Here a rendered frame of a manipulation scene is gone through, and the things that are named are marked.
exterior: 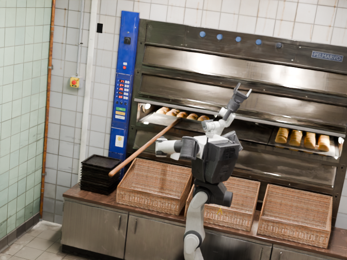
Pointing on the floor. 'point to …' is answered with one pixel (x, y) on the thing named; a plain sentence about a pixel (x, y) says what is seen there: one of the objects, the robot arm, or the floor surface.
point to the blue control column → (127, 49)
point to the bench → (170, 234)
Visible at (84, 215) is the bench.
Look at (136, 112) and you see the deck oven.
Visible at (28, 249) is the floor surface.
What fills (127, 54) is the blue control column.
